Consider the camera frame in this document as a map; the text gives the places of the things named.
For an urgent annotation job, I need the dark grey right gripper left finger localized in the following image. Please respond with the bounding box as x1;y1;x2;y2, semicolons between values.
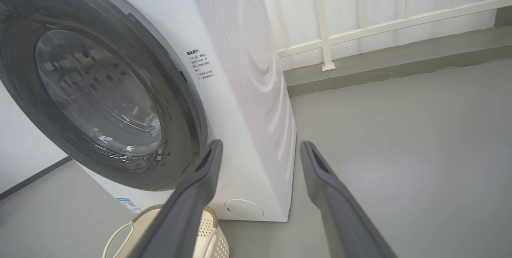
127;139;223;258

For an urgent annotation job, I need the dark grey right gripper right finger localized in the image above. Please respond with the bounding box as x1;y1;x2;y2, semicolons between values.
300;141;397;258

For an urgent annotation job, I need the white front-load washing machine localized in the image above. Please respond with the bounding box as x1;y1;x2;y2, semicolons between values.
66;0;297;222

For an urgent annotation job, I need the cream perforated laundry basket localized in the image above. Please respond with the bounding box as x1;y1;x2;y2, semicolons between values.
102;204;230;258

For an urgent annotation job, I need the blue white energy label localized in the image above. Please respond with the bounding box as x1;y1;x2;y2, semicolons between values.
116;197;142;215

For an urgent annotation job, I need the round white filter cover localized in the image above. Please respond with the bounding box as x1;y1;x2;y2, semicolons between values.
224;199;264;220

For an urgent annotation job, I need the white metal railing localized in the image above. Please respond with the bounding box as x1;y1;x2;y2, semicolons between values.
276;0;512;72

